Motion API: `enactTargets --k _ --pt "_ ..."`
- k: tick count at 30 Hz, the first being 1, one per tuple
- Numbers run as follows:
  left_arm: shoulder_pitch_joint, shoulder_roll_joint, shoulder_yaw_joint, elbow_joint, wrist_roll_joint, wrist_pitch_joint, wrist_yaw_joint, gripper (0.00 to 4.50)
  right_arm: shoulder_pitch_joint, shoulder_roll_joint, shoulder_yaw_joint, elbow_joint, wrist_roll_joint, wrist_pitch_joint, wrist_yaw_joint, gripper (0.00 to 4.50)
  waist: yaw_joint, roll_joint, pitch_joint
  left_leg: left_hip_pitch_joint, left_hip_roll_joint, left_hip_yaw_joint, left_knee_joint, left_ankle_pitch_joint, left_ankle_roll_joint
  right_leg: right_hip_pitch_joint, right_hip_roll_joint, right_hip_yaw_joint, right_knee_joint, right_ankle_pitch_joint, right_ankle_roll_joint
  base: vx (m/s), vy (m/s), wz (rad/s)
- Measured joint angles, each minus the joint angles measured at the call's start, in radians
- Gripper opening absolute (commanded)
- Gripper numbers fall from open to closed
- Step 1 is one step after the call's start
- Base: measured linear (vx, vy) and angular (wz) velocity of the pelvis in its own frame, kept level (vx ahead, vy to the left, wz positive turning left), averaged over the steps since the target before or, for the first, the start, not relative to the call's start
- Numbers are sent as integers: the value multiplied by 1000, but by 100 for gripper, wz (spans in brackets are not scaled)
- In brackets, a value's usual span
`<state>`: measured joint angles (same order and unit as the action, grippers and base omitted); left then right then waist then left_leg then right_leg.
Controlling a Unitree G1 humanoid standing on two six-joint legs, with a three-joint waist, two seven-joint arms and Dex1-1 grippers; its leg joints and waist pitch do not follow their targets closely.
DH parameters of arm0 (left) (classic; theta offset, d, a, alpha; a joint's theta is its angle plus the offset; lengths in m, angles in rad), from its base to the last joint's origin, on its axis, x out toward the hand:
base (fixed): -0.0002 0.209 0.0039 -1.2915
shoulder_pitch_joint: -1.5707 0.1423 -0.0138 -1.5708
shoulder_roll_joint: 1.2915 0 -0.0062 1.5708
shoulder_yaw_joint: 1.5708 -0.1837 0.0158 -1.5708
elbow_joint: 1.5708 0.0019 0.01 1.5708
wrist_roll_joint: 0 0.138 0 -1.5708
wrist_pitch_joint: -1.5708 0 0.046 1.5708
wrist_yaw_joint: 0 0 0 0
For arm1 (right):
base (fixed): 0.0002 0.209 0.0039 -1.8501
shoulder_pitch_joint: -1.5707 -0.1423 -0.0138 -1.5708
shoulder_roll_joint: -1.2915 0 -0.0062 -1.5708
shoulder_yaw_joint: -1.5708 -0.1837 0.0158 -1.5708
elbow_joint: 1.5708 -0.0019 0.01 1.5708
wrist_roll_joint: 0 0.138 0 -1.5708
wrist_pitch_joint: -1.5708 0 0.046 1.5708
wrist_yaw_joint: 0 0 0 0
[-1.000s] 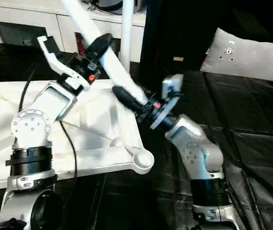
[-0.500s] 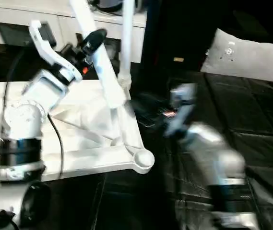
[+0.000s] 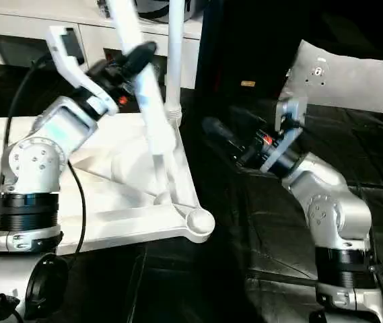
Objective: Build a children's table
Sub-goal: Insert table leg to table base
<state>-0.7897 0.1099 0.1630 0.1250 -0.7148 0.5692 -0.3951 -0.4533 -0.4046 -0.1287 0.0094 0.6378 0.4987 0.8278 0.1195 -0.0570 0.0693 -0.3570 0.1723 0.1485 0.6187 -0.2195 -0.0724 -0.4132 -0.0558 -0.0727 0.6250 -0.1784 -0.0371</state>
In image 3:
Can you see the white plastic table leg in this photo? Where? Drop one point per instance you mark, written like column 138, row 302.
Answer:
column 175, row 60
column 144, row 87

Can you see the white plastic table top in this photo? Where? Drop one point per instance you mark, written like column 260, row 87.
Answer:
column 110, row 175

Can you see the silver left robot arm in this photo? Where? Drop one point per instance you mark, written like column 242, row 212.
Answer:
column 36, row 175

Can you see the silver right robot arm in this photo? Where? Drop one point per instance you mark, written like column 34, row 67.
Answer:
column 332, row 208

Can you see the grey black bag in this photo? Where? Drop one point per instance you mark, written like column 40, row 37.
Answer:
column 154, row 7

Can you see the small yellow tag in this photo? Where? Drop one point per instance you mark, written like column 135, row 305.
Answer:
column 248, row 84

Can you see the black work mat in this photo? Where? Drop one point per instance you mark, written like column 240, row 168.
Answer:
column 366, row 161

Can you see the white cabinet with glass doors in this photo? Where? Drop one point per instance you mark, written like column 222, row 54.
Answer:
column 16, row 33

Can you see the grey pillow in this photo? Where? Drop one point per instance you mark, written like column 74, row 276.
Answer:
column 349, row 77

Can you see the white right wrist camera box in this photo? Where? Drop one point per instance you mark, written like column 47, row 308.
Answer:
column 291, row 124

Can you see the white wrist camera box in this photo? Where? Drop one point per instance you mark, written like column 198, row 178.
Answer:
column 291, row 124
column 70, row 54

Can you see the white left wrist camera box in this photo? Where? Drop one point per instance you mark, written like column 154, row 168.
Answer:
column 70, row 54

